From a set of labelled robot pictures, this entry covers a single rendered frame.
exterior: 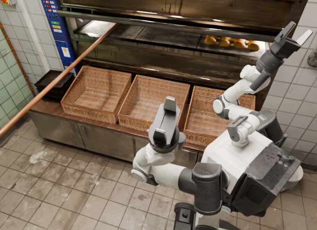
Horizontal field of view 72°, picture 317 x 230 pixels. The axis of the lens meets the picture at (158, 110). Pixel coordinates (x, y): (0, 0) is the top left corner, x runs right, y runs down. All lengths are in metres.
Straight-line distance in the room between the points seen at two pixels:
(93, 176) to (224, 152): 1.83
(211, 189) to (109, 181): 1.75
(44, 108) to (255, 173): 2.10
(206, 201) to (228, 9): 1.38
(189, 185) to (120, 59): 1.65
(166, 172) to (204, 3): 1.32
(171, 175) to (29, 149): 2.35
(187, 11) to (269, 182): 1.37
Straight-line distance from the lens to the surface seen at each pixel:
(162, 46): 2.02
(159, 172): 0.90
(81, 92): 2.53
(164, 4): 1.89
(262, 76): 1.05
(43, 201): 2.55
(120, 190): 2.38
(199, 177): 0.78
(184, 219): 2.02
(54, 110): 2.45
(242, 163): 0.88
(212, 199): 0.82
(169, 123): 0.55
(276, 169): 0.92
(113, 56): 2.28
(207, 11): 1.83
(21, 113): 1.52
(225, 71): 2.04
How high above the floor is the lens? 2.09
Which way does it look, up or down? 43 degrees down
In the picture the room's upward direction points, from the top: straight up
